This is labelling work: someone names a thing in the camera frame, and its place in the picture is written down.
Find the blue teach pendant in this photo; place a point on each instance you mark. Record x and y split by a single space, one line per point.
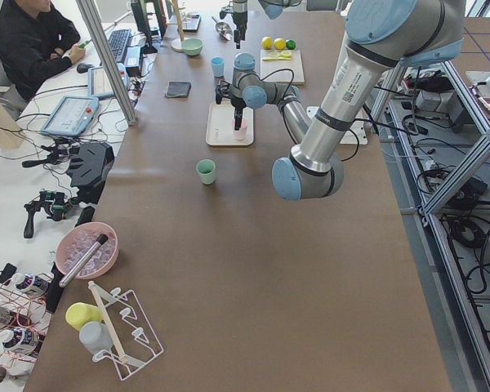
99 85
71 116

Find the grey folded cloth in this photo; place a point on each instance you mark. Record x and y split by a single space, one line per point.
178 89

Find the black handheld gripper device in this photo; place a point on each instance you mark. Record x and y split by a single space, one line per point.
55 205

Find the blue teach pendant front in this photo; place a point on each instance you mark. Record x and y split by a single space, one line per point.
71 116

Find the computer mouse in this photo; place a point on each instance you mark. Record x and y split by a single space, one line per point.
83 68

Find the pink cup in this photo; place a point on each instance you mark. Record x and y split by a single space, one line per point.
240 133

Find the whole yellow lemon upper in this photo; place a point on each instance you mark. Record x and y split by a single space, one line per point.
266 42

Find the green bowl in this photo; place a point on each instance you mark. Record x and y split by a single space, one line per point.
192 46

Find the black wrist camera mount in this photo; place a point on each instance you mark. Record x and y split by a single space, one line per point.
222 91

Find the green cup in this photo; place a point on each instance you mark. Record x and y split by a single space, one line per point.
206 170

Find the bamboo cutting board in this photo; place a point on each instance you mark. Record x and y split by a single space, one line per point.
282 71

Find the blue teach pendant rear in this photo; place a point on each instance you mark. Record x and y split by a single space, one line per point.
99 85

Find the yellow cup on rack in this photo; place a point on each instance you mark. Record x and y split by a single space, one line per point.
79 313

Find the wooden stand base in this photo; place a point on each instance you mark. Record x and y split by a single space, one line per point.
177 45

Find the seated person in black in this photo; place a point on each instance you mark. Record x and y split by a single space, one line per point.
36 43

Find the beige rabbit tray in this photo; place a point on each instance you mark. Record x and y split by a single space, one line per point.
219 131

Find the whole yellow lemon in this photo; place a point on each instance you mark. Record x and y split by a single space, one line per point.
266 42
280 44

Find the blue cup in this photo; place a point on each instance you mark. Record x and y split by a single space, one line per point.
218 67

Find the grey cup on rack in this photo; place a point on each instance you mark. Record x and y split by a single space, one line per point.
95 337

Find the whole yellow lemon lower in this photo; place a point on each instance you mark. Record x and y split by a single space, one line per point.
280 44

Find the aluminium frame post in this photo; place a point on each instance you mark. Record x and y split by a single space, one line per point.
92 21

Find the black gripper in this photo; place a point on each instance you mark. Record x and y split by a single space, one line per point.
238 104
240 18

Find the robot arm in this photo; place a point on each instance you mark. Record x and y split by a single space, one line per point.
272 9
379 35

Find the black plastic bracket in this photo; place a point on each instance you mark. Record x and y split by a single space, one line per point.
88 169

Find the white wire cup rack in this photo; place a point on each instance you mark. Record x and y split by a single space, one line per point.
135 331

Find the wooden rack handle bar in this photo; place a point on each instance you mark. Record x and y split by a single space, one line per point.
95 291

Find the black keyboard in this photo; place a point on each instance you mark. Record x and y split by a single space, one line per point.
119 41

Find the yellow plastic knife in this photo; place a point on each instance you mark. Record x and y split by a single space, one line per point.
272 58

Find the metal scoop in ice bowl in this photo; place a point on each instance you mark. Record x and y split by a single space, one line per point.
90 252

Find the green lime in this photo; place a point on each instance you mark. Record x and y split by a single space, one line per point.
290 44

